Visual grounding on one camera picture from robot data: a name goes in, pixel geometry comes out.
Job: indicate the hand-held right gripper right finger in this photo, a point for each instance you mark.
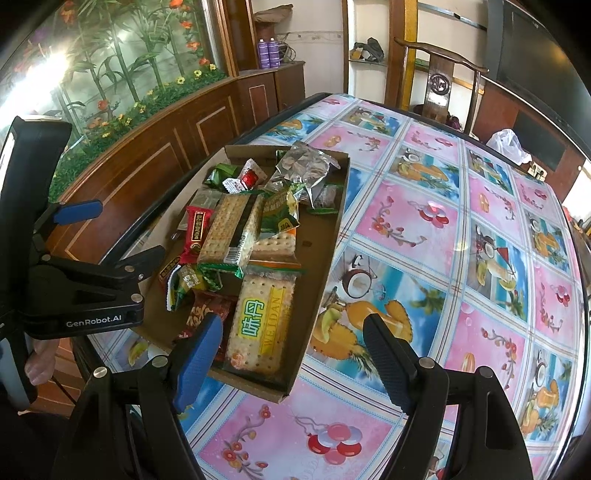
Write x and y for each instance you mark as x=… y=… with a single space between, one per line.
x=390 y=360

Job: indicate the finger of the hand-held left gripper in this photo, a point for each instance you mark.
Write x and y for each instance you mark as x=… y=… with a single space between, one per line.
x=115 y=272
x=78 y=213

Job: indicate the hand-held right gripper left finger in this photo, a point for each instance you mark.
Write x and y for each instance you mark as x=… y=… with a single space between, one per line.
x=198 y=360

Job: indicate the red candy packet black label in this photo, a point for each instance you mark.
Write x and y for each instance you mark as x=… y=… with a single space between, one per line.
x=198 y=230
x=170 y=272

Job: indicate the green pea snack packet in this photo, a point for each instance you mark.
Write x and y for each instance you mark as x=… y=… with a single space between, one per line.
x=184 y=284

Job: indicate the yellow label cracker packet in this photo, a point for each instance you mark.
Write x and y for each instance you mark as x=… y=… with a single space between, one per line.
x=261 y=323

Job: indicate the plain silver foil packet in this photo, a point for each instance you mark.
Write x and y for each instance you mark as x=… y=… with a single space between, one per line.
x=206 y=199

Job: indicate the green black striped cracker packet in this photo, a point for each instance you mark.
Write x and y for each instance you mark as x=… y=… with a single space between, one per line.
x=228 y=230

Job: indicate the shallow cardboard box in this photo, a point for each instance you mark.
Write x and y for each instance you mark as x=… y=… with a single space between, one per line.
x=314 y=258

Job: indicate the orange label cracker packet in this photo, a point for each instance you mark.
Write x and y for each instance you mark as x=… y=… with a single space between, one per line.
x=274 y=247

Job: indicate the white packet with red print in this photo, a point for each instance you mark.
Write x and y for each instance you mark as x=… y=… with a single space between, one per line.
x=244 y=177

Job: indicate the green packet with yellow label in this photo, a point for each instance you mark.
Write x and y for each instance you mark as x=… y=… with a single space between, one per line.
x=277 y=210

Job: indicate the clear green-edged nut packet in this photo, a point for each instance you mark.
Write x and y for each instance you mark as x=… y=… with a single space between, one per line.
x=324 y=197

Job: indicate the silver foil packet dark print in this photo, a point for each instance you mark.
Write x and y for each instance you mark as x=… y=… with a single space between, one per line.
x=304 y=168

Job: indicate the person's left hand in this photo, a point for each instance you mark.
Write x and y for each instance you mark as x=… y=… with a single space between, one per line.
x=41 y=367

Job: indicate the dark red snack packet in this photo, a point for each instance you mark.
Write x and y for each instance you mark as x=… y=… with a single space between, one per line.
x=207 y=318

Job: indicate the brown wooden sideboard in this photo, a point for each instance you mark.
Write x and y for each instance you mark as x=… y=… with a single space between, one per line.
x=161 y=152

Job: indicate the small green snack packet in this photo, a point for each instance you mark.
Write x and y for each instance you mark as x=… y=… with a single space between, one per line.
x=225 y=175

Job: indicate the bamboo flower glass screen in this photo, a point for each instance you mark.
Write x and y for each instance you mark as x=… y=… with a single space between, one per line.
x=115 y=55

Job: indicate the small box on table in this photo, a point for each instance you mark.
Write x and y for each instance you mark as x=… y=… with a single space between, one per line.
x=538 y=170

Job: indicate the purple spray can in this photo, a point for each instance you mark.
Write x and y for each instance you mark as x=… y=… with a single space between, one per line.
x=263 y=54
x=275 y=53

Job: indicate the white plastic bag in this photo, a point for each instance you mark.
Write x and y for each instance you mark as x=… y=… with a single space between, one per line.
x=508 y=145

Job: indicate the wooden television cabinet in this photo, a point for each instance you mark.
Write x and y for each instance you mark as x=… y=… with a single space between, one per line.
x=498 y=110

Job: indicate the carved wooden chair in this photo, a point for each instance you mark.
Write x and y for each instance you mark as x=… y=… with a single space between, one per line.
x=436 y=87

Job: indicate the white glass shelf unit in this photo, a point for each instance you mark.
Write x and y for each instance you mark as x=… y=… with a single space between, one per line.
x=364 y=83

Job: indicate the brown paper bag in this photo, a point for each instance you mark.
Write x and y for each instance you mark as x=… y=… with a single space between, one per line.
x=274 y=13

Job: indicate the dark bundle on shelf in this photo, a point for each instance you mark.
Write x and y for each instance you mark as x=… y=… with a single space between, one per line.
x=369 y=50

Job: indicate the black television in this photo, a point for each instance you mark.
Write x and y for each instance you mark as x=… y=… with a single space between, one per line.
x=545 y=50

